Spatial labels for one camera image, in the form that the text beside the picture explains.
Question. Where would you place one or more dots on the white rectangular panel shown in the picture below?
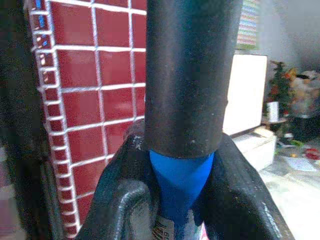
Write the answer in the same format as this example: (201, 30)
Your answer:
(246, 95)

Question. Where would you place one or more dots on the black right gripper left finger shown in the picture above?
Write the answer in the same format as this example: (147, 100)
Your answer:
(120, 195)

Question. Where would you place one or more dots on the small green christmas tree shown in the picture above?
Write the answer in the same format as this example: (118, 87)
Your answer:
(279, 87)

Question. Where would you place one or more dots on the white storage box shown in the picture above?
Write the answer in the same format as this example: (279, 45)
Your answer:
(257, 147)

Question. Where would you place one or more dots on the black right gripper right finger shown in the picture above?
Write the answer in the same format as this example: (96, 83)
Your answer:
(240, 200)

